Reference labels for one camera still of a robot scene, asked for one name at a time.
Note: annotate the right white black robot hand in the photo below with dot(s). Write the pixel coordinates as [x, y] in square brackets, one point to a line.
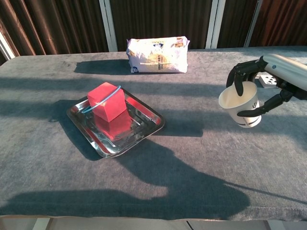
[247, 65]

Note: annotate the white paper cup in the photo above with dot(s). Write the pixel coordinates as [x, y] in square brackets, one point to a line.
[230, 101]

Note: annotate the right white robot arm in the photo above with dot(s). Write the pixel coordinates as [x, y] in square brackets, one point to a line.
[290, 70]

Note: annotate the playing card deck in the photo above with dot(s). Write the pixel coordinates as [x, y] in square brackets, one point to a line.
[267, 80]

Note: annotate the dark brown pleated curtain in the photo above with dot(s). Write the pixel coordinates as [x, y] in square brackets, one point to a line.
[235, 21]
[60, 24]
[283, 21]
[160, 19]

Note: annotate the white plastic food bag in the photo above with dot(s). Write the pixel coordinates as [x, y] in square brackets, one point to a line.
[158, 54]

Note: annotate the shiny metal tray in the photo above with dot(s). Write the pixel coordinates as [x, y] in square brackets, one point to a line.
[144, 122]

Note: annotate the light blue rubber band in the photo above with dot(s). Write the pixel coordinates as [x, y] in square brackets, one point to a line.
[109, 95]

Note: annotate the red cardboard box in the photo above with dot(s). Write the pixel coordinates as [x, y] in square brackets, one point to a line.
[108, 100]

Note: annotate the grey table cloth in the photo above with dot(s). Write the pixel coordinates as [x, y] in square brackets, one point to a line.
[72, 179]

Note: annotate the white frame post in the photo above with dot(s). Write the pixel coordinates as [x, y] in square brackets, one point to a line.
[109, 24]
[6, 46]
[214, 24]
[251, 24]

